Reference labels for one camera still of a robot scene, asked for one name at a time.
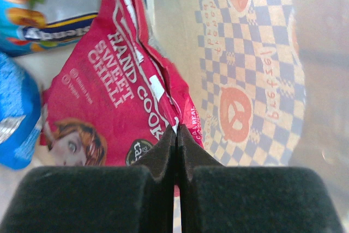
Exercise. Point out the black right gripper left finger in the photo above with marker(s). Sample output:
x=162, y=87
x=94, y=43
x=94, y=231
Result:
x=135, y=198

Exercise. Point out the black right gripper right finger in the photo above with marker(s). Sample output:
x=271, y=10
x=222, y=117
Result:
x=217, y=198

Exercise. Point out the pink snack bag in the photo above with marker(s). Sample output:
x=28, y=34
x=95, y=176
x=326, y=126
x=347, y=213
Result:
x=116, y=94

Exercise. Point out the blue checkered paper bag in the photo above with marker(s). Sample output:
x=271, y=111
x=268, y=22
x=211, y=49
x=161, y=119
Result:
x=268, y=78

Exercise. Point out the blue snack bag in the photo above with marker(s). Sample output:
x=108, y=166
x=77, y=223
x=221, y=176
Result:
x=29, y=26

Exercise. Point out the blue round-logo snack packet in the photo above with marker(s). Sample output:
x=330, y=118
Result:
x=21, y=121

